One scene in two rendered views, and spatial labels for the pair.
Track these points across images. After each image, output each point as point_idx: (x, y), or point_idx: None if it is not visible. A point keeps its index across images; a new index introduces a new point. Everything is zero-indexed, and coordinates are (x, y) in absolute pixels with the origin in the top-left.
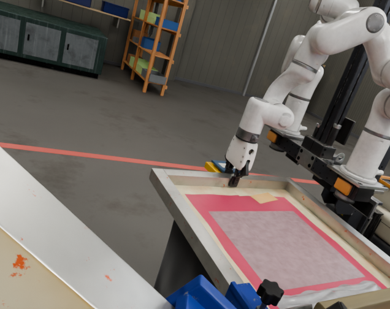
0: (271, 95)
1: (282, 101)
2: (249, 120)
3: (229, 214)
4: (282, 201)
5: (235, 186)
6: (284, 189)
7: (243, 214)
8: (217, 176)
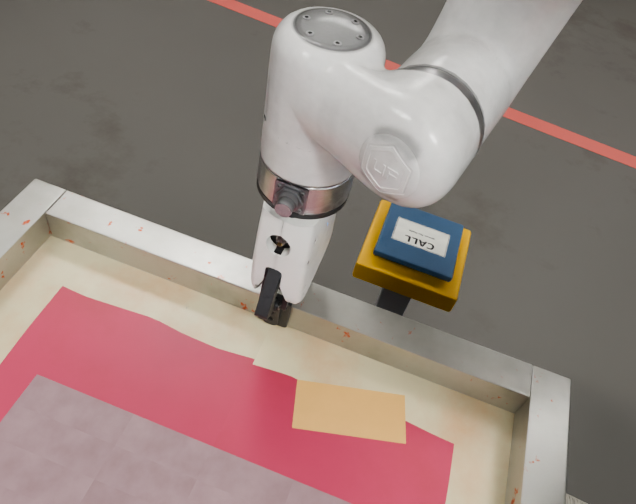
0: (463, 18)
1: (538, 59)
2: (265, 116)
3: (89, 418)
4: (415, 458)
5: (279, 323)
6: (511, 413)
7: (147, 439)
8: (218, 270)
